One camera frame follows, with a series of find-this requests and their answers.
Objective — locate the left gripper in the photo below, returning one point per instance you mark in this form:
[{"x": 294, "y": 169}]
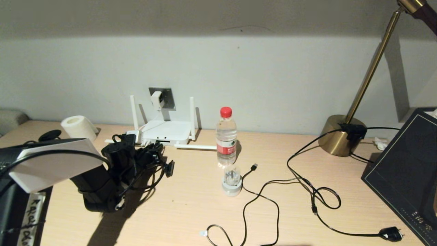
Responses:
[{"x": 148, "y": 159}]

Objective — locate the white power adapter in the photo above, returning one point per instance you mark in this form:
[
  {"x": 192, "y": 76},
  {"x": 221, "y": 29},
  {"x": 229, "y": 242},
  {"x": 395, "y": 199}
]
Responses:
[{"x": 156, "y": 99}]

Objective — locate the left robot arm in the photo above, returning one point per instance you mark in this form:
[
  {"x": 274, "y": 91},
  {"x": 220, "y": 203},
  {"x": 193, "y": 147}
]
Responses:
[{"x": 51, "y": 167}]

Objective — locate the white wifi router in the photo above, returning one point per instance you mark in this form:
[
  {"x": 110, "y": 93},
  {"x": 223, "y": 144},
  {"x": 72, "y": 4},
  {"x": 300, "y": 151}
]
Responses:
[{"x": 174, "y": 131}]

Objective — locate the white power adapter plug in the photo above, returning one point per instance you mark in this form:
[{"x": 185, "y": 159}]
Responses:
[{"x": 135, "y": 135}]

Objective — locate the small black clip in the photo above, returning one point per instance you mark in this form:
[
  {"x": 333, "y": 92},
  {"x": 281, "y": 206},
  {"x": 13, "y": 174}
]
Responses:
[{"x": 169, "y": 168}]

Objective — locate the clear water bottle red cap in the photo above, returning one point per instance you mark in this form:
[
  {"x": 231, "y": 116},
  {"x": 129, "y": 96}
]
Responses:
[{"x": 225, "y": 136}]

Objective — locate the white toilet paper roll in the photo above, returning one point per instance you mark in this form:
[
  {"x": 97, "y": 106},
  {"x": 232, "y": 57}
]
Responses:
[{"x": 78, "y": 128}]

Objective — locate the small white dome humidifier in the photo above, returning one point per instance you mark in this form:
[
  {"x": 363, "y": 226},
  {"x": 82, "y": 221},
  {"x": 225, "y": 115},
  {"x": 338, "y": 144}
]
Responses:
[{"x": 232, "y": 186}]

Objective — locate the black round desk grommet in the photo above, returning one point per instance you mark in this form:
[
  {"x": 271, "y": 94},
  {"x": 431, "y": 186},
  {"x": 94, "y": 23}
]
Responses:
[{"x": 50, "y": 135}]

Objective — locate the brass desk lamp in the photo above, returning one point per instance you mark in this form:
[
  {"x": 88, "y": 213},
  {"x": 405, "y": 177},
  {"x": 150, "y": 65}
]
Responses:
[{"x": 336, "y": 140}]

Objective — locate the crumpled white tissue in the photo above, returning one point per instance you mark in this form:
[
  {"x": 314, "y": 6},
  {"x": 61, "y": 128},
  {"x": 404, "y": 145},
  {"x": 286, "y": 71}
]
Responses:
[{"x": 379, "y": 144}]

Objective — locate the grey wall socket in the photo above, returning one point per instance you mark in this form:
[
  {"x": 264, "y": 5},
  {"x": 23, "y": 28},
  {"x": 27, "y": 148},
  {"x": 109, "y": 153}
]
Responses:
[{"x": 169, "y": 99}]

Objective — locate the black inline switch box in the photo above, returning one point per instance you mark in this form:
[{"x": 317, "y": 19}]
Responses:
[{"x": 353, "y": 132}]

